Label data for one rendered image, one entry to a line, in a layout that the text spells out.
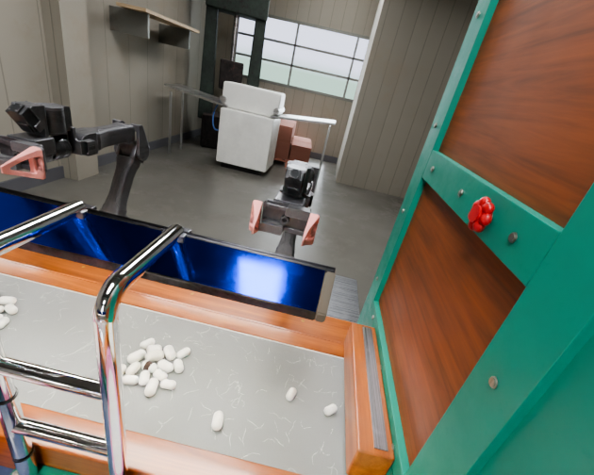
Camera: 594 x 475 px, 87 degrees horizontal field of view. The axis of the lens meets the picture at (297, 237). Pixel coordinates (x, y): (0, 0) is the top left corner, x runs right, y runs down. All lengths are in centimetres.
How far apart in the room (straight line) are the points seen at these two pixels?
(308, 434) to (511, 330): 46
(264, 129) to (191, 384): 405
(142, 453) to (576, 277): 62
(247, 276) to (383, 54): 484
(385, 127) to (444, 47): 122
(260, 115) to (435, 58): 250
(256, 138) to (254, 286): 419
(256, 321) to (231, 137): 400
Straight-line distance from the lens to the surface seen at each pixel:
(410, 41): 523
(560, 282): 34
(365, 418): 63
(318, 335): 87
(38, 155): 87
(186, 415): 72
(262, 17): 589
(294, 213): 65
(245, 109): 470
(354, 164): 523
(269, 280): 45
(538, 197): 42
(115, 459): 58
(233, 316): 87
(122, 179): 122
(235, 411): 72
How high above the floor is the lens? 134
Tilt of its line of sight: 26 degrees down
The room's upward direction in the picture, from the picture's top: 13 degrees clockwise
